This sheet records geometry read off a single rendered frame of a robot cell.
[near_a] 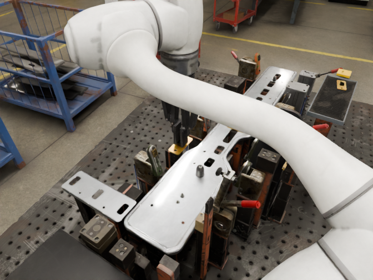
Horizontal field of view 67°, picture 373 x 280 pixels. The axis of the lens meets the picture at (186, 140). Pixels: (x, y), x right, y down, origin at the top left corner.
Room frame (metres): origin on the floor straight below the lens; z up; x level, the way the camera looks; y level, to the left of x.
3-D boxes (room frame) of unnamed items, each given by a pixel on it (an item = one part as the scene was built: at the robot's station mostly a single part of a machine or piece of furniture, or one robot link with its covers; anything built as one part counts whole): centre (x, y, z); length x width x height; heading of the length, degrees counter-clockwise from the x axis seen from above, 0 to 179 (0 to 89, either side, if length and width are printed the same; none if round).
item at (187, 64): (0.63, 0.02, 1.52); 0.09 x 0.09 x 0.06
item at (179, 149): (0.63, 0.02, 1.26); 0.08 x 0.04 x 0.01; 148
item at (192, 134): (1.07, -0.05, 0.87); 0.12 x 0.09 x 0.35; 58
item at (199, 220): (0.50, -0.05, 0.88); 0.04 x 0.04 x 0.36; 58
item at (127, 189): (0.67, 0.21, 0.84); 0.11 x 0.10 x 0.28; 58
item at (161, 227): (1.05, -0.24, 1.00); 1.38 x 0.22 x 0.02; 148
